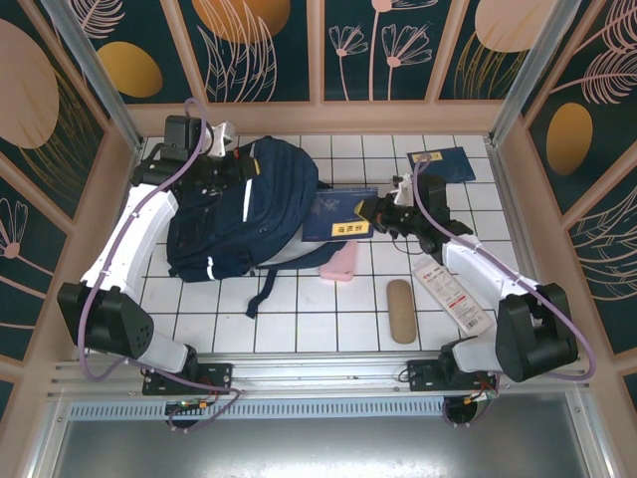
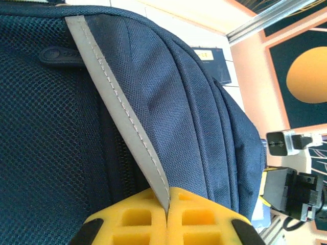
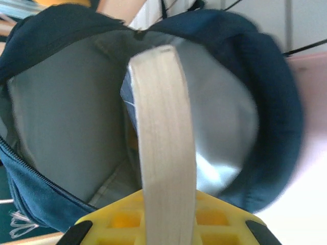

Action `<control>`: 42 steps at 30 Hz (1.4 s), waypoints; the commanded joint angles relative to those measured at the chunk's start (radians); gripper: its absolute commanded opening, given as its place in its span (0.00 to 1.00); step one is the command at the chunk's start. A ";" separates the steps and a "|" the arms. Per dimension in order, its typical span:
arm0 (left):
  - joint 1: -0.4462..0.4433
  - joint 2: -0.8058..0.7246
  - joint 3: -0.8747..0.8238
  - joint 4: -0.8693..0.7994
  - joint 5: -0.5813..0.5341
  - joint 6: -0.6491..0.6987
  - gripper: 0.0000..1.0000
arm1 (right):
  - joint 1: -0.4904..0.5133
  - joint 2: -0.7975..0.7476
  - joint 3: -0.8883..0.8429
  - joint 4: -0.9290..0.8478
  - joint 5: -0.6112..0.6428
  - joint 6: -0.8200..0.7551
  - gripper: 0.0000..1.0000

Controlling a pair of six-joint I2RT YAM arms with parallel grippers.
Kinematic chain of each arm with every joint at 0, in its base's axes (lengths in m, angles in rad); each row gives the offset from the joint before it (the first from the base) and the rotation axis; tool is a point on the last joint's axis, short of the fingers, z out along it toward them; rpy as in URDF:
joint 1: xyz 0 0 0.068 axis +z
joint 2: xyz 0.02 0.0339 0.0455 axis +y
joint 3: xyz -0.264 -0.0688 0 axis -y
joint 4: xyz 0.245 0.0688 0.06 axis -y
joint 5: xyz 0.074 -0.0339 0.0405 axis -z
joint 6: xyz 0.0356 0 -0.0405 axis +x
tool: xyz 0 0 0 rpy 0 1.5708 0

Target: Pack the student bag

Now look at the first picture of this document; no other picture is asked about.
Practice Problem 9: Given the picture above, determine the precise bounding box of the blue book yellow label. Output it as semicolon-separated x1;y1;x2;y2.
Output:
301;187;379;243

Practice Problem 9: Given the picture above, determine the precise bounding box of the blue book small label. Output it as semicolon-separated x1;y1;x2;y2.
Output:
406;146;477;185

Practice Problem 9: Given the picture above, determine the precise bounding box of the navy blue backpack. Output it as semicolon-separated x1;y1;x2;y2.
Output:
166;136;359;320

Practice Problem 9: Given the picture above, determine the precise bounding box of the pink pencil case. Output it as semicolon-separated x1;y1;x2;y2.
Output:
318;241;358;283

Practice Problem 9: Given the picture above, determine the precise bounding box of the white red package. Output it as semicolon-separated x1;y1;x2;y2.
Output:
411;263;494;335

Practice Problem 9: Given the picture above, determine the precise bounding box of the tan glasses case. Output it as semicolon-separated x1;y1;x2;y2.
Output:
386;279;417;345

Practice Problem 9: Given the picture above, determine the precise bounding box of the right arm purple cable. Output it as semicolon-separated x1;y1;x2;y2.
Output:
414;153;598;429

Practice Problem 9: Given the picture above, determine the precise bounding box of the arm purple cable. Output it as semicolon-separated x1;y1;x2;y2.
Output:
414;153;598;429
78;98;245;434

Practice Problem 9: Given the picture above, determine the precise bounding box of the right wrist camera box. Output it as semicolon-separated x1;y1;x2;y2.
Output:
390;173;417;205

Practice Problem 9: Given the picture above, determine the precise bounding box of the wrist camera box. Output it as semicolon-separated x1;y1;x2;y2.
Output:
390;173;417;205
208;121;235;158

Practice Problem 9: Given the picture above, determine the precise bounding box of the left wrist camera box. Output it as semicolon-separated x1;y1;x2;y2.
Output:
208;121;235;158

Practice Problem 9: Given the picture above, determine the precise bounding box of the aluminium side rail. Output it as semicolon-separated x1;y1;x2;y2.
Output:
485;136;568;356

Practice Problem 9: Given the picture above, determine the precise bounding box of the aluminium frame post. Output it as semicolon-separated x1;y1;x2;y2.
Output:
487;0;583;145
39;0;146;153

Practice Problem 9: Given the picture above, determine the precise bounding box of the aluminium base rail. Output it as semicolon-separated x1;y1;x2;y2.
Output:
47;352;596;404

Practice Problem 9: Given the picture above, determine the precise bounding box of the right black mount plate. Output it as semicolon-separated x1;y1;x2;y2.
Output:
407;358;499;395

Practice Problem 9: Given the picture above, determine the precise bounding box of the black mount plate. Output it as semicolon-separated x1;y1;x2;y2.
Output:
407;358;499;395
141;361;234;397

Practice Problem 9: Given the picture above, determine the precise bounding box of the small circuit board with wires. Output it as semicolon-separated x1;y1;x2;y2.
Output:
462;387;502;404
163;397;220;417

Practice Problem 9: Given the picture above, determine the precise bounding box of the slotted metal cable duct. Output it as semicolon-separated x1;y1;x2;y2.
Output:
67;401;596;420

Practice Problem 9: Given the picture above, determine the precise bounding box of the left black mount plate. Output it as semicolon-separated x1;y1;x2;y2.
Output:
141;361;234;397

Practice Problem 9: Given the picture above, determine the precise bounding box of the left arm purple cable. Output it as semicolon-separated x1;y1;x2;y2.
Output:
78;98;245;434

